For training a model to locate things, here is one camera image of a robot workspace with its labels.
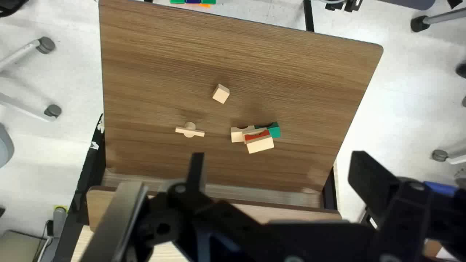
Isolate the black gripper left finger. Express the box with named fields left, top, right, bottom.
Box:
left=166, top=151, right=312, bottom=262

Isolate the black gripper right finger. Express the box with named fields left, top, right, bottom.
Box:
left=348, top=150, right=434, bottom=262

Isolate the natural wooden cube block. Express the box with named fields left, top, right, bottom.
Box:
left=211, top=83, right=232, bottom=105

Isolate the natural wooden arch block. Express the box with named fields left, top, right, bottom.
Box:
left=230, top=124, right=258, bottom=144

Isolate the red wooden block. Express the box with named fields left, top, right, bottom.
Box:
left=243, top=129, right=274, bottom=144

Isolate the natural wooden rectangular block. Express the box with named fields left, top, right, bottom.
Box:
left=245, top=135, right=277, bottom=156

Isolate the green wooden block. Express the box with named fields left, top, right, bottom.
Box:
left=265, top=121, right=283, bottom=140

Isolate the colourful toy blocks row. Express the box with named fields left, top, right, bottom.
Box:
left=169, top=0, right=219, bottom=10

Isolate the flat wooden piece with disc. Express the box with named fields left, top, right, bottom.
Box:
left=173, top=121, right=207, bottom=140

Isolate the light plywood board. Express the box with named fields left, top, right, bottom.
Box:
left=71, top=188, right=344, bottom=262

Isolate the grey bottle with green cap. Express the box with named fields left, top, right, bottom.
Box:
left=51, top=205, right=69, bottom=238

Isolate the grey chair leg black caster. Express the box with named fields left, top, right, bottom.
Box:
left=409, top=6, right=466, bottom=33

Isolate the black table leg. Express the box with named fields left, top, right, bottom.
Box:
left=302, top=0, right=316, bottom=33

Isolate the grey blue chair seat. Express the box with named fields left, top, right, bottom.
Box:
left=0, top=122, right=16, bottom=170

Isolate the beige box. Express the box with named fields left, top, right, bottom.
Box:
left=0, top=228, right=47, bottom=262

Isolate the black table frame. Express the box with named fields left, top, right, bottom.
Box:
left=50, top=113, right=108, bottom=262

